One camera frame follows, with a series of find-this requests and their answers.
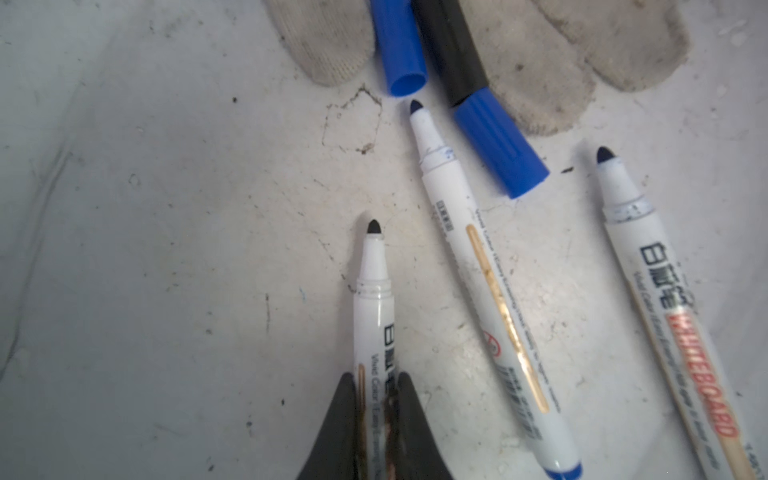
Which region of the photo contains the black pen cap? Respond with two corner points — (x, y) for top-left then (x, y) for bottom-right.
(411, 0), (489, 107)

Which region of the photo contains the white knit glove on table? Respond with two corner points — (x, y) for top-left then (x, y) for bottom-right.
(266, 1), (690, 135)

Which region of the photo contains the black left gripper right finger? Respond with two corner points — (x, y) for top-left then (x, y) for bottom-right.
(389, 372), (453, 479)

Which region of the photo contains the blue pen cap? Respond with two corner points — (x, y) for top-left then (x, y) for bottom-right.
(370, 0), (428, 97)
(454, 87), (549, 199)

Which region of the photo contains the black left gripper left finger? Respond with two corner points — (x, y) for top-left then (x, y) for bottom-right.
(297, 373), (358, 479)

